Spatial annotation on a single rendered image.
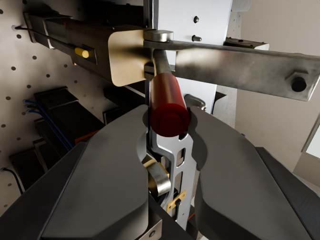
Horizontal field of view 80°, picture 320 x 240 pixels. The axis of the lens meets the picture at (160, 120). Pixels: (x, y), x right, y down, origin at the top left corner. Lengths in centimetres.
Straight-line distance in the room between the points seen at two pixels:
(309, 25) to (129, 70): 201
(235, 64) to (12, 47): 46
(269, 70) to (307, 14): 195
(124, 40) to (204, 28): 22
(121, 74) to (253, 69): 13
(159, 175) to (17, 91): 41
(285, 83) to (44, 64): 50
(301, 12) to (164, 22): 188
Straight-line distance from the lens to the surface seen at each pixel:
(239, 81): 21
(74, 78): 59
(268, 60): 20
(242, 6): 55
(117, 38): 22
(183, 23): 36
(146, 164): 29
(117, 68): 22
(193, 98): 40
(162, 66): 17
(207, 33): 42
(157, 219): 32
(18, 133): 61
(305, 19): 216
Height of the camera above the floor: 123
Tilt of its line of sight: 38 degrees down
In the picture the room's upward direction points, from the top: 121 degrees clockwise
